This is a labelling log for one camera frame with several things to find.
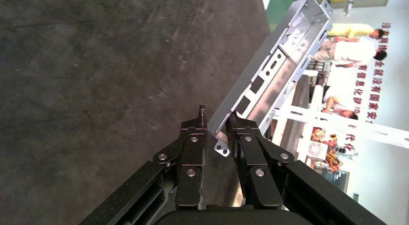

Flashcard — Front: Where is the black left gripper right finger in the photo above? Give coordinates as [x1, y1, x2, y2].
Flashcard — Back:
[225, 112, 295, 208]

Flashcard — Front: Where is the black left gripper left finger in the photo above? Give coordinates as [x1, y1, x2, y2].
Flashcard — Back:
[152, 105, 208, 208]

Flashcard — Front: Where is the silver metal bracket part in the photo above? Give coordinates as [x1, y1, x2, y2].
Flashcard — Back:
[207, 0, 333, 158]

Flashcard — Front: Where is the black tray container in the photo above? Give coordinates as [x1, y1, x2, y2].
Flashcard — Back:
[0, 0, 272, 225]

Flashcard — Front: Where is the silver power supply box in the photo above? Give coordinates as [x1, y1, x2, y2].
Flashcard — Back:
[306, 141, 330, 161]

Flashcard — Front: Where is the person in white shirt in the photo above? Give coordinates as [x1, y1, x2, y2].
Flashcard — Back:
[322, 95, 361, 121]

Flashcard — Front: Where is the person in pink shirt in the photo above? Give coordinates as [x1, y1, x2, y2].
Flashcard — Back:
[311, 38, 388, 70]

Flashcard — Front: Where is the person in yellow coat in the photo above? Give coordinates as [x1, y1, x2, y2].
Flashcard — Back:
[326, 23, 386, 41]

